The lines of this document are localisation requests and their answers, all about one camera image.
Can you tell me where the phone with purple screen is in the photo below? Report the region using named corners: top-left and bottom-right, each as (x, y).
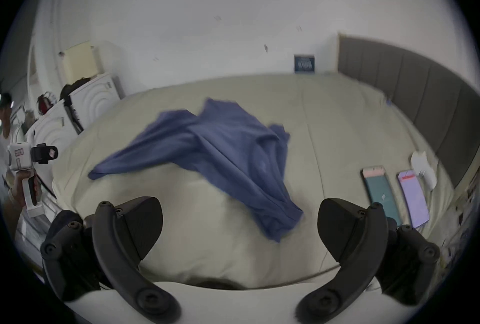
top-left (397, 170), bottom-right (431, 229)

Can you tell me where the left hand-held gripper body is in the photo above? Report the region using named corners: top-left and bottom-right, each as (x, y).
top-left (7, 143), bottom-right (59, 219)

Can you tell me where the grey padded headboard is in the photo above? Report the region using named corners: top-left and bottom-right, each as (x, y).
top-left (337, 33), bottom-right (480, 189)

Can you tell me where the dark blue shirt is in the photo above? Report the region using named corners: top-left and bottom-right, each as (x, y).
top-left (88, 98), bottom-right (304, 243)

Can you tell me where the bed with beige sheet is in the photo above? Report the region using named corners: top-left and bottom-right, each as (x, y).
top-left (50, 71), bottom-right (457, 290)

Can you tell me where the white washing machine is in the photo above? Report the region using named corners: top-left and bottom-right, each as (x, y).
top-left (69, 72), bottom-right (127, 134)
top-left (23, 101), bottom-right (83, 199)

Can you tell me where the phone with teal screen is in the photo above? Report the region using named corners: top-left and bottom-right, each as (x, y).
top-left (361, 165), bottom-right (403, 228)

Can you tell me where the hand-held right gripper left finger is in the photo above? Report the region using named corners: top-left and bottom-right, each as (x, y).
top-left (40, 197), bottom-right (183, 324)

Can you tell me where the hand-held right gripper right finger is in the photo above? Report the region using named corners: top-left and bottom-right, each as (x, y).
top-left (295, 198), bottom-right (441, 321)

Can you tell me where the small dark blue box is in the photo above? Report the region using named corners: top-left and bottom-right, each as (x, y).
top-left (293, 54), bottom-right (315, 74)

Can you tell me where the person's body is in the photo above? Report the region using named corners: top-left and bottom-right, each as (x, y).
top-left (0, 90), bottom-right (17, 175)

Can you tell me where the white crumpled paper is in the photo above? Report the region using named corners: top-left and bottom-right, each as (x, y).
top-left (409, 151), bottom-right (439, 191)

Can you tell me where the person's left hand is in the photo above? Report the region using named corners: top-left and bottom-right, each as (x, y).
top-left (3, 170), bottom-right (41, 208)

